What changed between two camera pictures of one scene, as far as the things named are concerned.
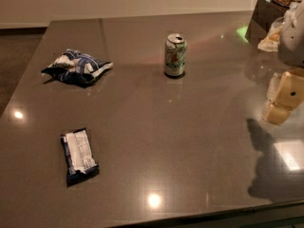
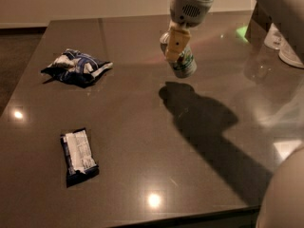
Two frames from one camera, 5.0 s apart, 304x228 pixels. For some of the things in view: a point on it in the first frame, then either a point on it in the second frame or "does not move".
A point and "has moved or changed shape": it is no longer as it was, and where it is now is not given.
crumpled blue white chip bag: x=75 y=67 does not move
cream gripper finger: x=291 y=90 to x=177 y=43
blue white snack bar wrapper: x=82 y=162 does not move
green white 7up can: x=176 y=55 has moved or changed shape
